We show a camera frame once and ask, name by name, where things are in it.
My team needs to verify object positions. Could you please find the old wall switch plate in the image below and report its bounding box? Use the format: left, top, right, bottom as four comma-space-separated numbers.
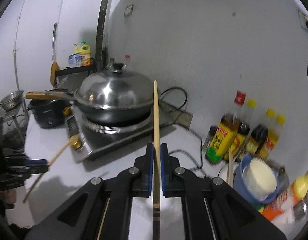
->
124, 4, 133, 18

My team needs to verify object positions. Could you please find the orange squeeze bottle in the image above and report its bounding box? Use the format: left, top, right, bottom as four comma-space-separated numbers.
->
261, 171, 308, 220

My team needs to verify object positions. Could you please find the white cup in bowl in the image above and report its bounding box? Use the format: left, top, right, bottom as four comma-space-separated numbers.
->
242, 158, 277, 200

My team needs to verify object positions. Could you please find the black wire shelf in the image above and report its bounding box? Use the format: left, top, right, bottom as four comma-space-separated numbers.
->
54, 64, 97, 91

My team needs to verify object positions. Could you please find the stainless steel wok lid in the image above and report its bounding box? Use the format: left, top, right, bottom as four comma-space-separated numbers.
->
76, 63, 153, 106

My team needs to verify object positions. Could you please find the yellow cap dark sauce bottle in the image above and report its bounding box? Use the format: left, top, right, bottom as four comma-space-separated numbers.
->
223, 99, 257, 161

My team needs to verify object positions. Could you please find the wall socket with plug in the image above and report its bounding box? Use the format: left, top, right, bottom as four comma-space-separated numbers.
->
298, 10, 308, 31

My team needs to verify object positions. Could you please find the yellow detergent jug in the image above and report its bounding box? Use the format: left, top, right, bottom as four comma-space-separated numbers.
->
74, 41, 91, 66

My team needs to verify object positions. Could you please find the yellow cap amber bottle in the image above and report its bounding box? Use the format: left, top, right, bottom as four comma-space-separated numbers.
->
257, 114, 286, 160

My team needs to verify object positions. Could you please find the blue bowl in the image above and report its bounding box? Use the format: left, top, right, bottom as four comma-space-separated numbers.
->
233, 154, 279, 204

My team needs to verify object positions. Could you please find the red cap clear bottle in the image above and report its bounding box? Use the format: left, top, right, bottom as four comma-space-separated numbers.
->
123, 55, 133, 70

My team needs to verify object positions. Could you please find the silver induction cooker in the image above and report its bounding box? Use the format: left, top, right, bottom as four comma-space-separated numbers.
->
65, 100, 179, 164

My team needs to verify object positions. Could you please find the yellow hanging cloth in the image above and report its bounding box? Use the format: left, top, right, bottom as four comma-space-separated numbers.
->
50, 60, 60, 86

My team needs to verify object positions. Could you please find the black wok with handle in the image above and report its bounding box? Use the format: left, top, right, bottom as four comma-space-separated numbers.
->
25, 91, 153, 124

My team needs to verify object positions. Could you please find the brass cooker knob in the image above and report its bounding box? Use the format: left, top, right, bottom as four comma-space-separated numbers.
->
68, 134, 82, 150

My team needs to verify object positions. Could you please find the blue white carton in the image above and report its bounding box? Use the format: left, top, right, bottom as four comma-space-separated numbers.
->
68, 53, 82, 68

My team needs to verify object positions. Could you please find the yellow cap soy bottle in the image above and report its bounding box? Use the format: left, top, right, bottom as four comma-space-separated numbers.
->
238, 108, 275, 161

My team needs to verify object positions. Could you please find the black power cable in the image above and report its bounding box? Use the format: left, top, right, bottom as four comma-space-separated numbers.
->
160, 87, 210, 178

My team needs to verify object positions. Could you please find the small dark spice jar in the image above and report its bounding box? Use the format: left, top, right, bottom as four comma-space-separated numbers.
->
202, 125, 217, 152

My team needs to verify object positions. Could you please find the red cap sauce bottle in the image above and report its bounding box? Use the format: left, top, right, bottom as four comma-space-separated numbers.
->
206, 90, 246, 165

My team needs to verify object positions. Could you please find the steel colander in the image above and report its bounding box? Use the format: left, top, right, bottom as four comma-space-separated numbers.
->
0, 89, 24, 112

